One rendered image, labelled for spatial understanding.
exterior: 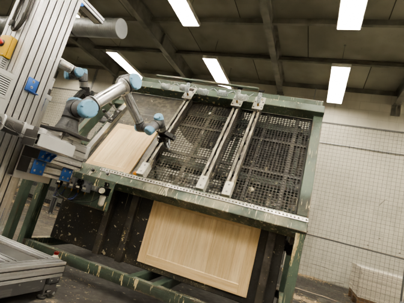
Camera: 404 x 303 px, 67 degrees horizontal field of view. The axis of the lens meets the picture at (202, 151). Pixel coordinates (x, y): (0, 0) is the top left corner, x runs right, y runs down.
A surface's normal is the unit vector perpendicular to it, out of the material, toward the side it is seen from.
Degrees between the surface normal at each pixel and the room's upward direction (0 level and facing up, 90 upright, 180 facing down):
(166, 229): 90
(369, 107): 90
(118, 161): 59
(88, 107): 96
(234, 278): 90
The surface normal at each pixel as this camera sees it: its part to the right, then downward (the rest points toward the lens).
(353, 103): -0.32, -0.25
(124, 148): -0.08, -0.70
